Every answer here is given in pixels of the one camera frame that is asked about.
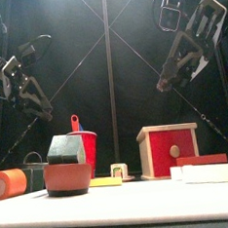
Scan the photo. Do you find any wooden box red front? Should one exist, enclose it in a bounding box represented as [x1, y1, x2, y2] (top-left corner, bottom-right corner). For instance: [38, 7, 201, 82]
[134, 122, 203, 182]

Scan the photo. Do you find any small metal pot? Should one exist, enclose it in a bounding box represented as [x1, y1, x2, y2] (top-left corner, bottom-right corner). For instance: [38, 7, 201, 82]
[20, 149, 50, 171]

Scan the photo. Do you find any red toy block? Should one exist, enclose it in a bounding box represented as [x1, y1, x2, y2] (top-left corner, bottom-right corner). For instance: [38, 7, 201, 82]
[175, 152, 228, 169]

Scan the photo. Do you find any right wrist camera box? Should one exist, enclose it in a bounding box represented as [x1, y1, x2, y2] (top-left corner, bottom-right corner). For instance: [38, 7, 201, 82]
[156, 0, 185, 34]

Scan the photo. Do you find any red toy spatula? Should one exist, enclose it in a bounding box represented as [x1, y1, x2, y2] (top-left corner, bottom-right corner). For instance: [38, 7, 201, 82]
[69, 113, 81, 133]

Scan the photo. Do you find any dark green sushi piece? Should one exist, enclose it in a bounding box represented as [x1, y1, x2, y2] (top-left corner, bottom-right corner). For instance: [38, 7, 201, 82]
[45, 133, 88, 168]

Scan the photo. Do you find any terracotta toy bowl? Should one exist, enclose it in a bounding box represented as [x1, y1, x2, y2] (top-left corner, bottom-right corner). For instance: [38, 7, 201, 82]
[42, 160, 95, 199]

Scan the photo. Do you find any white toy block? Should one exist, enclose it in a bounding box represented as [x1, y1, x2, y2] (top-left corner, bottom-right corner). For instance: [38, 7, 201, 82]
[170, 161, 228, 188]

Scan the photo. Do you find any white sushi roll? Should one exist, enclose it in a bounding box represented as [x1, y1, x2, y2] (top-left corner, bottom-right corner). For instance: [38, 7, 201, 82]
[108, 162, 130, 181]

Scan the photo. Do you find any orange toy roll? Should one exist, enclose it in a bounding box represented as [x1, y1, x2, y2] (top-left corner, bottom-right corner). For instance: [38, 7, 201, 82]
[0, 167, 29, 203]

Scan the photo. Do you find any white cutting board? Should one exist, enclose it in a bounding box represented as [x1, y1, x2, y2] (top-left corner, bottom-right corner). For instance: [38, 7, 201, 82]
[0, 171, 228, 228]

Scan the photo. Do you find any thin diagonal brace wire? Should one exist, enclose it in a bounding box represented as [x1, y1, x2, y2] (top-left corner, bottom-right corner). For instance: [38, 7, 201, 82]
[0, 0, 158, 171]
[72, 0, 228, 171]

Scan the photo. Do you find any pink toy tray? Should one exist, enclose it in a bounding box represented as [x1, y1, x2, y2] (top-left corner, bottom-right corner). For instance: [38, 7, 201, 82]
[121, 173, 136, 183]

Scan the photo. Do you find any vertical metal frame pole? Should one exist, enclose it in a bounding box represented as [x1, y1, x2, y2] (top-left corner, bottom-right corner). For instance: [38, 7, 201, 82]
[101, 0, 122, 155]

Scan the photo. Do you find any yellow toy block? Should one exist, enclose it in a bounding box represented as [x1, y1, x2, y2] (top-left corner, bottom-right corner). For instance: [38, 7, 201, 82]
[89, 175, 123, 189]

